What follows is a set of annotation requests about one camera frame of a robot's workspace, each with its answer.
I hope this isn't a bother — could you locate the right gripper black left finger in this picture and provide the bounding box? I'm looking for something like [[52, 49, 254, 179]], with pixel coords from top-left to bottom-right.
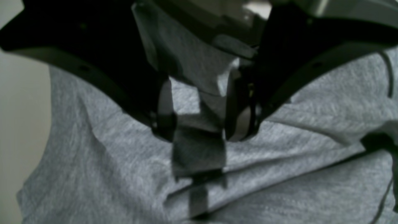
[[1, 0, 177, 142]]

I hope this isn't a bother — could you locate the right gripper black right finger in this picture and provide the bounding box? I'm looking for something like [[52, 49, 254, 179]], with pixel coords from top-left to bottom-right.
[[224, 0, 398, 142]]

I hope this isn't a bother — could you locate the grey T-shirt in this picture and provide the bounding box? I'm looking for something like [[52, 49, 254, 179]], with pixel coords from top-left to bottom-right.
[[17, 0, 397, 224]]

